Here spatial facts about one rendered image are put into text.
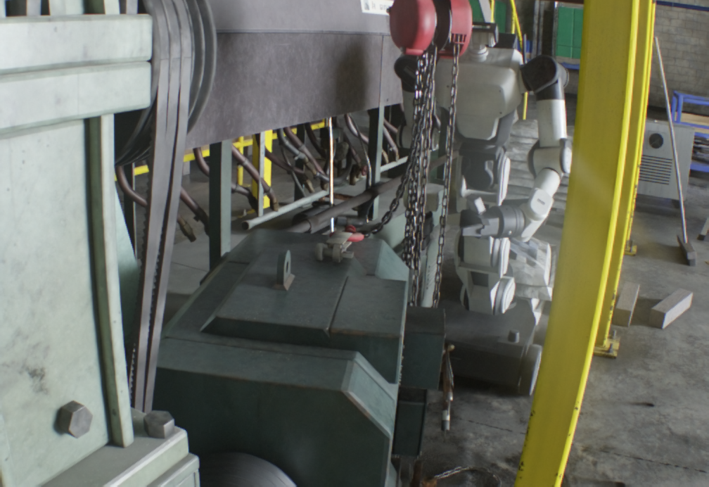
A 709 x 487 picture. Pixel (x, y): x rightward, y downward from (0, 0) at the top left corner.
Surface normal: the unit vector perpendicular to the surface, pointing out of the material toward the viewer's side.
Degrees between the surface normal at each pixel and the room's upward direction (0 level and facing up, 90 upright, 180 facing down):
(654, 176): 90
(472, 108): 116
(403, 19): 90
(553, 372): 90
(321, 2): 78
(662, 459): 0
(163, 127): 92
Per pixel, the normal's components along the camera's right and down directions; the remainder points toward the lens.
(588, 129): -0.44, 0.23
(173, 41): 0.89, 0.03
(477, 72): -0.33, -0.08
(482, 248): -0.40, 0.52
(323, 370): 0.05, -0.96
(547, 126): -0.61, 0.04
